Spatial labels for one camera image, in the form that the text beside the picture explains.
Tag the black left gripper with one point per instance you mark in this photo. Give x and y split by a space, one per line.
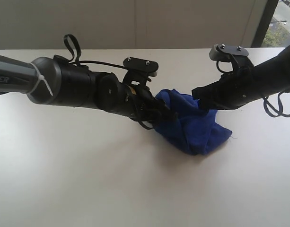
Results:
140 105

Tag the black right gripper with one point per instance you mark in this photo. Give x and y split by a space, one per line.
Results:
230 92

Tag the blue towel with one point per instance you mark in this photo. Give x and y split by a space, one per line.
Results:
195 131

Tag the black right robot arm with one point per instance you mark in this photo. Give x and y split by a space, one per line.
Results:
272 76

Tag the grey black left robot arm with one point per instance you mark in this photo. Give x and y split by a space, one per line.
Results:
59 81

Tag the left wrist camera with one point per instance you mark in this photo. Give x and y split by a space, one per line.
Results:
139 70

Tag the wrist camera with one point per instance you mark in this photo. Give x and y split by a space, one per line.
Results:
139 70
236 55

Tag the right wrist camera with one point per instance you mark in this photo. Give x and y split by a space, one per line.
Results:
236 55

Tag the dark window frame post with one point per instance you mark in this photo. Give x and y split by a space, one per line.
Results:
263 25

